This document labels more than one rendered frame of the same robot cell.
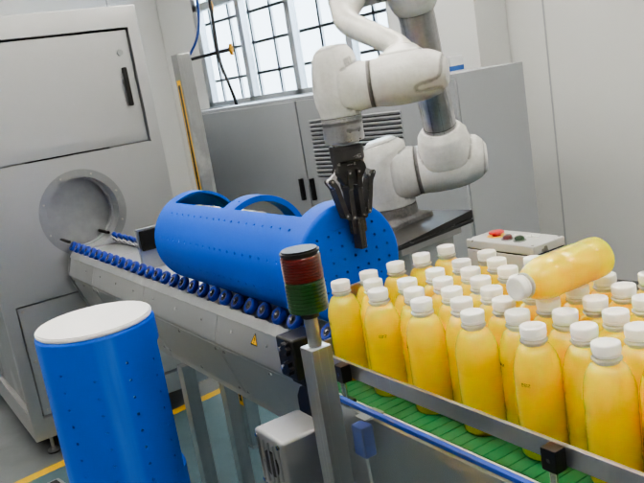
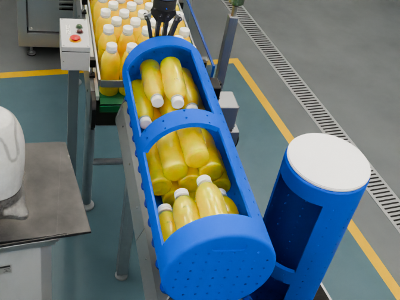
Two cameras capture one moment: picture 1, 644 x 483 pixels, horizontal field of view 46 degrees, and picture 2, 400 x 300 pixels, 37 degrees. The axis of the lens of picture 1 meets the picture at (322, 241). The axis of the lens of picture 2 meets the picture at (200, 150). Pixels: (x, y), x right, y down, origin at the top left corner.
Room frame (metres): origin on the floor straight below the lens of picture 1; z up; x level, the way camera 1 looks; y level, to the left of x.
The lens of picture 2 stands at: (3.34, 0.48, 2.22)
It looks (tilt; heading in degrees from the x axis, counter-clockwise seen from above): 40 degrees down; 192
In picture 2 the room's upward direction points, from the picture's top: 12 degrees clockwise
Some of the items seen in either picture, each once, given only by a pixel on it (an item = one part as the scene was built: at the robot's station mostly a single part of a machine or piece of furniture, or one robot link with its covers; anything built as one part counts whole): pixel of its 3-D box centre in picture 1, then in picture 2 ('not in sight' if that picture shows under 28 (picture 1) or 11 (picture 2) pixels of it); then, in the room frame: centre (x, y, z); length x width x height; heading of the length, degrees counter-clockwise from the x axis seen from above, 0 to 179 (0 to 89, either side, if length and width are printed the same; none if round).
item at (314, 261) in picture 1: (301, 266); not in sight; (1.14, 0.04, 1.23); 0.06 x 0.06 x 0.04
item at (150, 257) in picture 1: (152, 247); not in sight; (2.79, 0.63, 1.00); 0.10 x 0.04 x 0.15; 122
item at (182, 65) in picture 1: (219, 260); not in sight; (3.10, 0.43, 0.85); 0.06 x 0.06 x 1.70; 32
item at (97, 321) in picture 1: (94, 321); (328, 161); (1.77, 0.58, 1.03); 0.28 x 0.28 x 0.01
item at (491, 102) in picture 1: (348, 218); not in sight; (4.26, -0.17, 0.72); 2.15 x 0.54 x 1.45; 40
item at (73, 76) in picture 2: not in sight; (71, 155); (1.64, -0.42, 0.50); 0.04 x 0.04 x 1.00; 32
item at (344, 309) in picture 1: (348, 332); not in sight; (1.49, -0.02, 0.99); 0.07 x 0.07 x 0.19
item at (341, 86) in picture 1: (341, 80); not in sight; (1.67, -0.10, 1.50); 0.13 x 0.11 x 0.16; 79
